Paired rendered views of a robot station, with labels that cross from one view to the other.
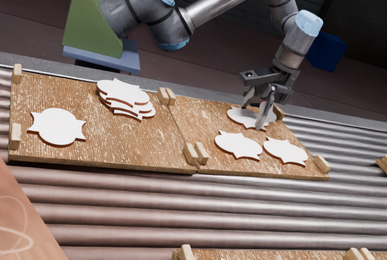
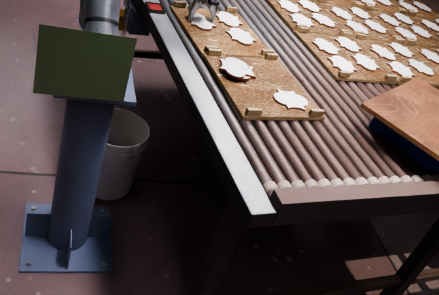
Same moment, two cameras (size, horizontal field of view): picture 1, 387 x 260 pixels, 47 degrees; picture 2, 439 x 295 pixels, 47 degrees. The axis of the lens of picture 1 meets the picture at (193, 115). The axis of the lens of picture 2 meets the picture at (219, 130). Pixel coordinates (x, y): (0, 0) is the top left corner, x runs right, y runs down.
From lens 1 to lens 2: 2.27 m
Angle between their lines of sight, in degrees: 79
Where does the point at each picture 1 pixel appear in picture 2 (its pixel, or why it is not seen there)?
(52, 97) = (259, 100)
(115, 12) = not seen: hidden behind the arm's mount
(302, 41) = not seen: outside the picture
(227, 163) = (260, 46)
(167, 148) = (268, 64)
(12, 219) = (393, 96)
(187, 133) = (245, 53)
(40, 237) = (394, 91)
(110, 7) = not seen: hidden behind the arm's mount
